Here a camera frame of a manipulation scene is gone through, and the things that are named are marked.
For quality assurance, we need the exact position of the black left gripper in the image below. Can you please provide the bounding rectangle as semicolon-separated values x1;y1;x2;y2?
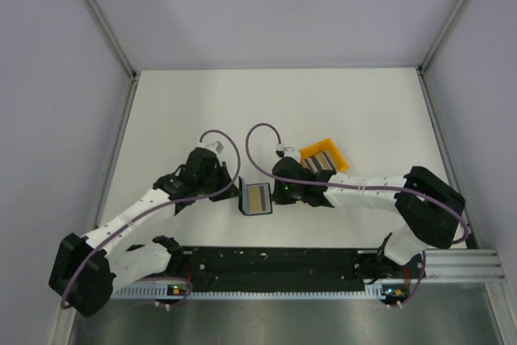
196;162;241;202

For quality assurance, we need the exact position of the black leather card holder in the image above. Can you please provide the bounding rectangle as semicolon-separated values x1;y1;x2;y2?
238;177;273;217

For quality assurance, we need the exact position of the yellow plastic bin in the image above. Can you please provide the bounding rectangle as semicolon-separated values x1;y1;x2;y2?
300;138;349;172

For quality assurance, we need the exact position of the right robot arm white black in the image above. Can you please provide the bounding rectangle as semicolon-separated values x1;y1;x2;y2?
272;157;469;277

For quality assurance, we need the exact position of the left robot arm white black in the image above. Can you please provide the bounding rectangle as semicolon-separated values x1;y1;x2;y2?
48;147;238;318

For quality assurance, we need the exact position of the stack of cards in bin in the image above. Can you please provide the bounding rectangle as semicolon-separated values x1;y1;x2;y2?
303;152;337;174

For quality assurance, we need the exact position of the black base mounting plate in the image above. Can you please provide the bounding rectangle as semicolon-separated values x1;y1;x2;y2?
137;245;429;292

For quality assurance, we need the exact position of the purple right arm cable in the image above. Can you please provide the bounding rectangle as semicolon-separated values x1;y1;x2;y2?
245;122;472;309

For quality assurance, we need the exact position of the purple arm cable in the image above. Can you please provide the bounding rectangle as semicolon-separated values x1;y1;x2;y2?
245;122;472;309
60;129;243;310

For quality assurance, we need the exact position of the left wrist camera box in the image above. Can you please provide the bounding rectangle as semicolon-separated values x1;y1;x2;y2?
200;141;224;155

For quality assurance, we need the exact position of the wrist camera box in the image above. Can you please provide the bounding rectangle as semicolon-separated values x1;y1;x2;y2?
200;141;224;155
275;143;300;160

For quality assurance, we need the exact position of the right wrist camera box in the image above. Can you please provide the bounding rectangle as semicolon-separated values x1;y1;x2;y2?
275;143;300;160

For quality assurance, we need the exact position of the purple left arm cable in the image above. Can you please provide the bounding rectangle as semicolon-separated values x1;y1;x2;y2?
60;129;243;310

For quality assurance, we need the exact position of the grey slotted cable duct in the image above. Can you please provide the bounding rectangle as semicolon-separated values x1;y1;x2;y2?
111;282;404;301

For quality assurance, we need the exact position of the aluminium frame rail front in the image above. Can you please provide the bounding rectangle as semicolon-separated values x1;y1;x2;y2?
70;249;508;282

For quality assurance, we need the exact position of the aluminium frame post left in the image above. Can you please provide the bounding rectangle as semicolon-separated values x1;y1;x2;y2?
83;0;137;81

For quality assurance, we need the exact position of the aluminium frame post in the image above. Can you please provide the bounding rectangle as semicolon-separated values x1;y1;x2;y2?
83;0;137;81
417;0;472;74

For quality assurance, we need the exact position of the aluminium frame post right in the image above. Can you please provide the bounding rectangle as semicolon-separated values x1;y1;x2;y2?
417;0;472;74

